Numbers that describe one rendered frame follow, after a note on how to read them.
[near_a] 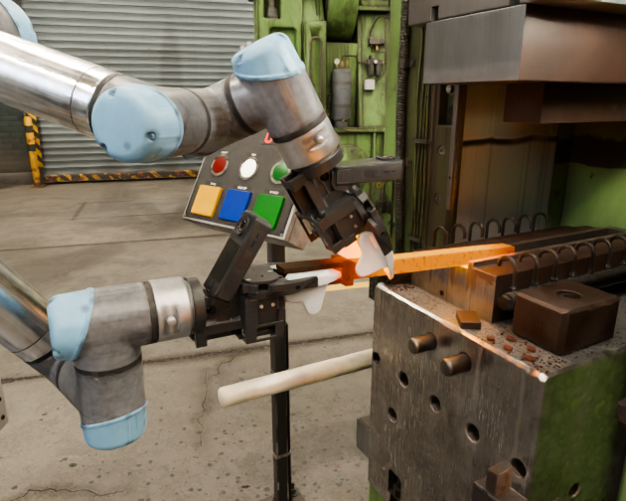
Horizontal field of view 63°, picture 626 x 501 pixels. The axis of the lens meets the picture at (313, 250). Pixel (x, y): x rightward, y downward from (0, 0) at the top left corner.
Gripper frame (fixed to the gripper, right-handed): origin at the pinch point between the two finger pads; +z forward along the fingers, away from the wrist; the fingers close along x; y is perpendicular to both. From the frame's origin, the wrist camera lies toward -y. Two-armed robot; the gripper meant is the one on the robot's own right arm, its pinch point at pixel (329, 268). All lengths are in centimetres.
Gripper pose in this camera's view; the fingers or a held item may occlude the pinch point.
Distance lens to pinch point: 71.6
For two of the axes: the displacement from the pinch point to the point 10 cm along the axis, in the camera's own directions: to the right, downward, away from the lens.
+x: 4.6, 2.5, -8.5
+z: 8.9, -1.1, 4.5
